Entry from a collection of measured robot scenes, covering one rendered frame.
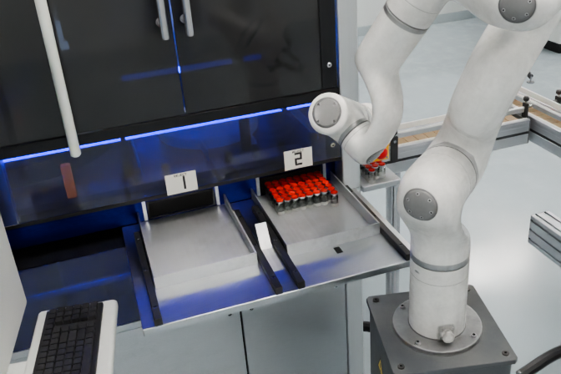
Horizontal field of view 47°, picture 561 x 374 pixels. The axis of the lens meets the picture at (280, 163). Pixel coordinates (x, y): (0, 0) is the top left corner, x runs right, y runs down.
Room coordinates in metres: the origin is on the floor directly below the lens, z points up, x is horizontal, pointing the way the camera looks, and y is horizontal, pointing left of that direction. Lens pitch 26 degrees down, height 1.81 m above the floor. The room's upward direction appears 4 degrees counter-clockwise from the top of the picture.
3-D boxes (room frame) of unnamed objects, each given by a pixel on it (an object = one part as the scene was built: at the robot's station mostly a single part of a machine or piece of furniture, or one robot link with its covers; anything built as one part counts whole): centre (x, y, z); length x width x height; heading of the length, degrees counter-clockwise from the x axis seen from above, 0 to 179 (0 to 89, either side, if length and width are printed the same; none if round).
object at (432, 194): (1.08, -0.29, 1.16); 0.19 x 0.12 x 0.24; 146
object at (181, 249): (1.49, 0.25, 0.90); 0.34 x 0.26 x 0.04; 16
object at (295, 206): (1.62, -0.07, 0.91); 0.18 x 0.02 x 0.05; 106
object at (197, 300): (1.47, 0.07, 0.87); 0.70 x 0.48 x 0.02; 106
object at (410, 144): (1.98, -0.52, 0.92); 0.69 x 0.16 x 0.16; 106
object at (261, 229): (1.40, 0.05, 0.91); 0.14 x 0.03 x 0.06; 17
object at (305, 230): (1.58, -0.08, 0.90); 0.34 x 0.26 x 0.04; 16
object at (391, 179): (1.81, -0.29, 0.87); 0.14 x 0.13 x 0.02; 16
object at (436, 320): (1.10, -0.31, 0.95); 0.19 x 0.19 x 0.18
